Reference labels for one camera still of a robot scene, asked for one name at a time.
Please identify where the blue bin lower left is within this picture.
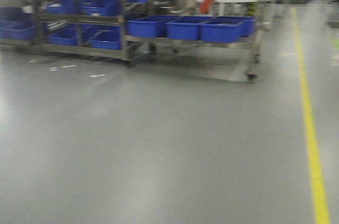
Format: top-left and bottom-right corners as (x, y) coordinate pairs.
(127, 15), (181, 38)

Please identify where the red object behind rack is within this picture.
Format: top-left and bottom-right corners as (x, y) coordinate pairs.
(199, 0), (215, 14)

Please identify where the steel shelf rack left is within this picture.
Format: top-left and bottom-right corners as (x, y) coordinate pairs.
(1, 0), (149, 67)

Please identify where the blue bin lower right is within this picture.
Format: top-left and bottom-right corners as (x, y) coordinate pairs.
(200, 17), (256, 43)

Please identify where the steel rolling cart rack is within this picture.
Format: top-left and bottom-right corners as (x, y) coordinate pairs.
(126, 0), (269, 82)

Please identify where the blue bin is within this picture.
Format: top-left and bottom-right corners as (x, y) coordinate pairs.
(127, 15), (181, 38)
(165, 16), (226, 42)
(200, 17), (256, 43)

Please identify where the blue bin lower middle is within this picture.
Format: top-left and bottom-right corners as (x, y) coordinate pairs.
(165, 16), (226, 42)

